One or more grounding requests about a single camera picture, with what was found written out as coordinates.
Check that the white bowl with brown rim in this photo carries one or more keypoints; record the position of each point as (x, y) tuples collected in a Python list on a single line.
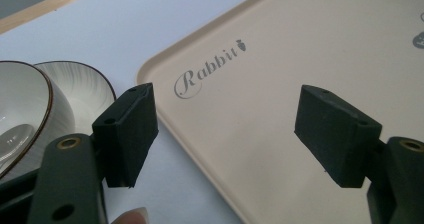
[(23, 110)]

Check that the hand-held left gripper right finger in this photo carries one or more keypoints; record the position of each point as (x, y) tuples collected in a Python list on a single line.
[(336, 134)]

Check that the white ribbed plate brown rim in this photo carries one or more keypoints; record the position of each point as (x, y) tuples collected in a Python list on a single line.
[(85, 87)]

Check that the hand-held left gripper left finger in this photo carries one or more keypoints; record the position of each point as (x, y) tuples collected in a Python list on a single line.
[(125, 135)]

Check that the beige plastic tray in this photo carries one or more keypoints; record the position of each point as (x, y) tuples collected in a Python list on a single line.
[(266, 117)]

